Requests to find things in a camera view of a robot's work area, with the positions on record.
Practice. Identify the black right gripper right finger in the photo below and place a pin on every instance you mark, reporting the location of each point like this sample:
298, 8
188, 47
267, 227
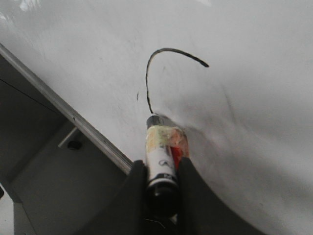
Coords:
201, 211

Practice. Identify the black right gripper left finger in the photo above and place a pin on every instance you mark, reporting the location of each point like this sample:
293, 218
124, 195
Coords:
125, 213

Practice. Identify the white marker with black cap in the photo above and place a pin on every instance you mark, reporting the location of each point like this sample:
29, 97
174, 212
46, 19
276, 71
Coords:
162, 191

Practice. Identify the red magnet taped on marker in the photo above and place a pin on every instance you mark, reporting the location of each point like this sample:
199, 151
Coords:
179, 145

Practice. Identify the grey whiteboard stand frame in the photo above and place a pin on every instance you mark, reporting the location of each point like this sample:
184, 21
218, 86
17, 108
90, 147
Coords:
57, 172

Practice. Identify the white whiteboard with aluminium frame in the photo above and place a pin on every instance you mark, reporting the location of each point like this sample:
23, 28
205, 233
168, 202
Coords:
236, 75

